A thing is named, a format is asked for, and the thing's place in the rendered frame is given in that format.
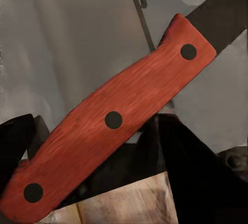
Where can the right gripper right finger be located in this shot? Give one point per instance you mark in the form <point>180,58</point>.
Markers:
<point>205,190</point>

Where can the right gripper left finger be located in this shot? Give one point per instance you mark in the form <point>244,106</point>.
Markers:
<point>15,137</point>

